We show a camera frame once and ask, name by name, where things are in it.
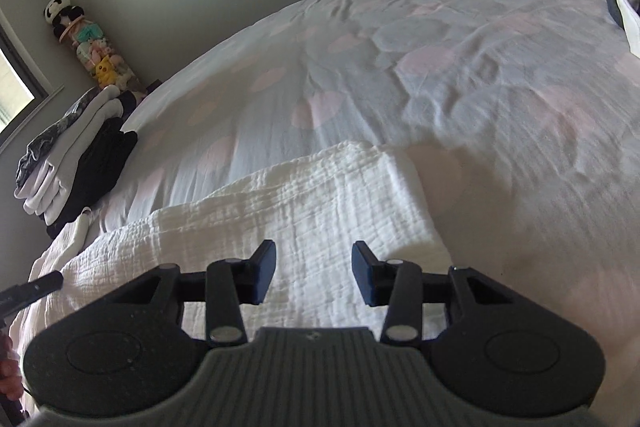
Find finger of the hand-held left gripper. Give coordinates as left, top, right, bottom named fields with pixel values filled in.
left=0, top=271, right=64, bottom=315

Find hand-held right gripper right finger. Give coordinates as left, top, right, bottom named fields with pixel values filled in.
left=351, top=241, right=521, bottom=348

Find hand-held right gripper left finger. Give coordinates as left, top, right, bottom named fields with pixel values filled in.
left=102, top=239, right=277, bottom=348

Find white muslin garment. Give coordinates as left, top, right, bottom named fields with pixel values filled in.
left=9, top=141, right=453, bottom=413

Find stack of folded clothes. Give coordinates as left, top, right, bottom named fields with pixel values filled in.
left=14, top=89, right=123, bottom=215

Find person's left hand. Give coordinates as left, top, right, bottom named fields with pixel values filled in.
left=0, top=337, right=21, bottom=403

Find light grey folded garment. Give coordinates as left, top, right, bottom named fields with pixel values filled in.
left=42, top=177, right=86, bottom=228

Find black folded jeans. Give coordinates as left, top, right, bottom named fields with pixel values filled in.
left=46, top=119, right=138, bottom=240

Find dark patterned folded garment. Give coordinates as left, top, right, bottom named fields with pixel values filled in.
left=16, top=87, right=101, bottom=190

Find navy trimmed folded garment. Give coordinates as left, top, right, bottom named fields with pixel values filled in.
left=117, top=91, right=146, bottom=118

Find bed with dotted sheet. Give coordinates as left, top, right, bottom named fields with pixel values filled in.
left=92, top=0, right=640, bottom=427

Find yellow plush toy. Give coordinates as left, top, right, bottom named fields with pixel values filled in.
left=95, top=56, right=116, bottom=86

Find clear tube of plush toys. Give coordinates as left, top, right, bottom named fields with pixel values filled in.
left=59, top=14, right=136, bottom=90

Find panda plush toy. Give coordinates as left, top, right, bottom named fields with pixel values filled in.
left=44, top=0, right=83, bottom=28

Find window frame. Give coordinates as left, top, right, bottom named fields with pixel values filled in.
left=0, top=7, right=51, bottom=148

